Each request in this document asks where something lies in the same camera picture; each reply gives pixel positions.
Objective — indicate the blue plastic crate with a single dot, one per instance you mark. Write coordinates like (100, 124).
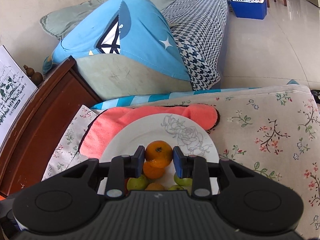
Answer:
(257, 11)

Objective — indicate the orange tangerine plate front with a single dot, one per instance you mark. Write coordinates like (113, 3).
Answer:
(155, 187)

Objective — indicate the blue patterned blanket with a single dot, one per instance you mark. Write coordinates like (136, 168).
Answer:
(135, 29)

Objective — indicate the orange tangerine on plate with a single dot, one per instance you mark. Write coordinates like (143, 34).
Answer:
(152, 172)

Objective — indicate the green jujube fruit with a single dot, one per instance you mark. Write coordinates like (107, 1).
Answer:
(139, 183)

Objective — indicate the white floral plate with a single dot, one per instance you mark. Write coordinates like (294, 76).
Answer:
(174, 129)

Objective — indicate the houndstooth sofa cover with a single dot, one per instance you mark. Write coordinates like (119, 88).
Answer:
(200, 30)

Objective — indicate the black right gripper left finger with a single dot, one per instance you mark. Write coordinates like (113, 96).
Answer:
(120, 168)

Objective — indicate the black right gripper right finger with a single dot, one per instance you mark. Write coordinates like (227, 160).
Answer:
(196, 168)

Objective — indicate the dark wooden cabinet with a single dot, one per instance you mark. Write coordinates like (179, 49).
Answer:
(40, 126)

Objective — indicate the green cushion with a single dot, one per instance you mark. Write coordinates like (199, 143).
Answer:
(61, 22)

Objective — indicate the pink towel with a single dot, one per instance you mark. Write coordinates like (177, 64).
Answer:
(110, 122)

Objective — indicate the green jujube plate centre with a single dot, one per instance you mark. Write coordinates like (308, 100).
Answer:
(175, 188)

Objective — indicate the green jujube plate right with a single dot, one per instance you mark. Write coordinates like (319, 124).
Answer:
(184, 182)

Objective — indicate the small orange tangerine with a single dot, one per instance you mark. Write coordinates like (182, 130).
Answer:
(159, 154)

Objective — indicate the green jujube plate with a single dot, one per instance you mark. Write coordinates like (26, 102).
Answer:
(184, 182)
(175, 188)

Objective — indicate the white milk carton box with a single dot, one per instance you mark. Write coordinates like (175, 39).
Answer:
(15, 91)

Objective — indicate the green sofa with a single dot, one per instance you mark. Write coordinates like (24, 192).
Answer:
(115, 76)

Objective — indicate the floral table cloth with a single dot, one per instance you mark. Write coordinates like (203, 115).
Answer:
(273, 131)

